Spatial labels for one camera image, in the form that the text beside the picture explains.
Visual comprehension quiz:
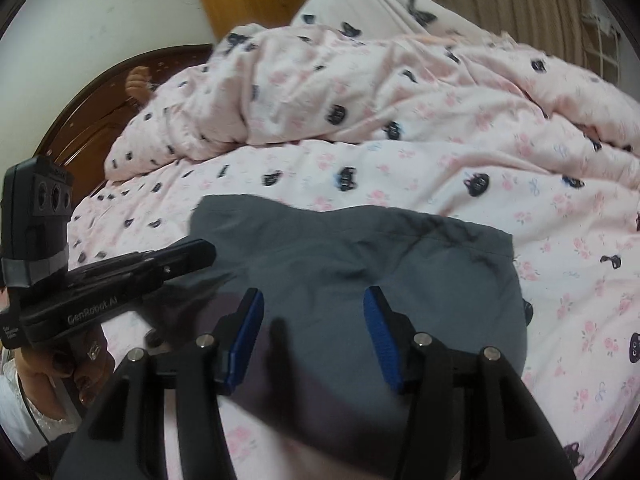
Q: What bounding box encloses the person's left forearm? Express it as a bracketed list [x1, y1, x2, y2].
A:
[0, 360, 87, 462]

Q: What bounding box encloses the grey and purple hooded jacket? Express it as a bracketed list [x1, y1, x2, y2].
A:
[190, 194, 529, 456]

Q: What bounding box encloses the pink cat print bed sheet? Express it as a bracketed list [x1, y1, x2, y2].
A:
[65, 137, 640, 480]

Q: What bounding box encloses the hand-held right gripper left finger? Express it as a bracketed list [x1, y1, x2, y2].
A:
[52, 287, 266, 480]

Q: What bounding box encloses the doll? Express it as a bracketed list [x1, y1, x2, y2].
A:
[124, 66, 153, 106]

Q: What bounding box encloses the pink cat print quilt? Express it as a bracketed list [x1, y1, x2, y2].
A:
[105, 22, 640, 171]

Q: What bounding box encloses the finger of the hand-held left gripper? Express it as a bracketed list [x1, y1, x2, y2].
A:
[67, 238, 217, 287]

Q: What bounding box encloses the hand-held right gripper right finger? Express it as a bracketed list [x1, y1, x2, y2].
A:
[363, 286, 578, 480]

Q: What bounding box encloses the person's left hand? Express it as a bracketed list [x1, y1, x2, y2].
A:
[15, 332, 109, 407]

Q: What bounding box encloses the dark wooden headboard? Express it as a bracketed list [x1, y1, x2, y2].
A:
[30, 44, 216, 196]

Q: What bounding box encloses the white wire rack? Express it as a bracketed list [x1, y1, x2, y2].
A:
[580, 2, 623, 83]

